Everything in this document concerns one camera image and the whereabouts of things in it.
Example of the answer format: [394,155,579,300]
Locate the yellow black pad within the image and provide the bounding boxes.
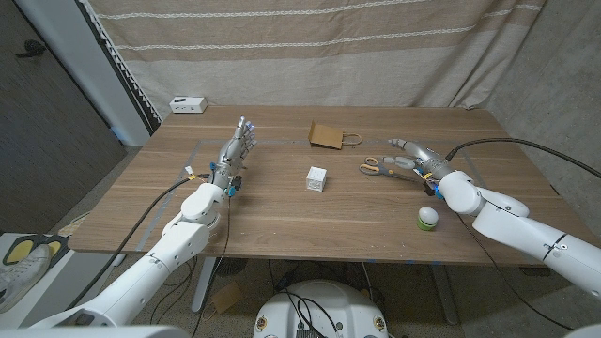
[44,236,70,264]
[2,234,38,267]

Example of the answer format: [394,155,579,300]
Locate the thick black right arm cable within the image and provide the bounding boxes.
[444,137,601,179]

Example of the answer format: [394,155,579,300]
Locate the black triangle-edged trim strip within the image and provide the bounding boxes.
[77,0,163,135]

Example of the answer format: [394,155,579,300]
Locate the white cube block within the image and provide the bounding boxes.
[305,165,328,192]

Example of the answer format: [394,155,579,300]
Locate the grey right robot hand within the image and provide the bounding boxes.
[382,138,455,184]

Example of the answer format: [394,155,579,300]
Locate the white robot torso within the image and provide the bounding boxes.
[253,279,390,338]

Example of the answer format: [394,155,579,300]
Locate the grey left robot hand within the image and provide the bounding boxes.
[209,115,258,187]

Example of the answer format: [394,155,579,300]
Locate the white and green ball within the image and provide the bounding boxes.
[416,206,440,232]

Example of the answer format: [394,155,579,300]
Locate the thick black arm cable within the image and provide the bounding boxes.
[444,137,601,179]
[65,173,212,311]

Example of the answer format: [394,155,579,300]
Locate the white sneaker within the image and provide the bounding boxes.
[0,243,52,314]

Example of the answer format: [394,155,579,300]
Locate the beige striped curtain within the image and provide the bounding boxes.
[86,0,548,121]

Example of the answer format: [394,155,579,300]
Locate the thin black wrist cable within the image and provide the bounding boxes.
[190,192,232,338]
[455,210,574,332]

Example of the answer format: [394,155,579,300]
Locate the brown paper bag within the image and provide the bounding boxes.
[307,120,364,151]

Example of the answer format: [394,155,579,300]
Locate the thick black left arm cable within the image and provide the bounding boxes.
[65,173,212,311]

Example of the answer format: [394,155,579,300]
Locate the black door handle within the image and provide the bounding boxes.
[15,39,47,59]

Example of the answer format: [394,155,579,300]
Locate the thin black left wrist cable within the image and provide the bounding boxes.
[190,192,232,338]

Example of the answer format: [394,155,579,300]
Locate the black torso cables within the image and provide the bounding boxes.
[279,290,339,338]

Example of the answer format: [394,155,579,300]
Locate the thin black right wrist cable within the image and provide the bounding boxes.
[455,210,574,332]

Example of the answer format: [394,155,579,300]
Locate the white table leg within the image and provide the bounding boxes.
[430,263,459,326]
[191,256,218,314]

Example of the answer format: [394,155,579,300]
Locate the grey yellow-handled scissors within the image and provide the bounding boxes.
[359,156,422,183]

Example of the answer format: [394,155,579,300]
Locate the brown cardboard piece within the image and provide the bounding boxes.
[209,281,245,315]

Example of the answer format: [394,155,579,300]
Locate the white power strip box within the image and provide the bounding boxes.
[169,96,208,115]

